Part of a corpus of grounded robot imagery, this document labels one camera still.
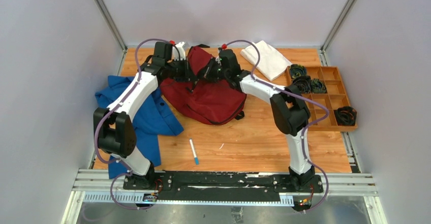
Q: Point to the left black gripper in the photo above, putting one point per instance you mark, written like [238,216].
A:
[185,73]

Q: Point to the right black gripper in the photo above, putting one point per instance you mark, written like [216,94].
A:
[207,73]

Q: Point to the red backpack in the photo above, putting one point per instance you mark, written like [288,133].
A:
[213,103]

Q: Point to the blue capped marker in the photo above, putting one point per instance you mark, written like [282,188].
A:
[194,151]

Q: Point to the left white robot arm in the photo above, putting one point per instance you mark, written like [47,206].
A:
[115,140]

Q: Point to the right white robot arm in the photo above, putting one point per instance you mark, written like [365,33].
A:
[290,112]

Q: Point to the white cloth bag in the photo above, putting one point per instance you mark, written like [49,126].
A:
[272,63]

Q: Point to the blue shirt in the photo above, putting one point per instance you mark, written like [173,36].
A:
[153,118]

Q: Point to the orange compartment tray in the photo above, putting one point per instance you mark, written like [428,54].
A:
[335,97]

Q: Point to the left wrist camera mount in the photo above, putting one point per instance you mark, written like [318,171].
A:
[179,51]

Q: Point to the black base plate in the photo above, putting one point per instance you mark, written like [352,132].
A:
[223,186]

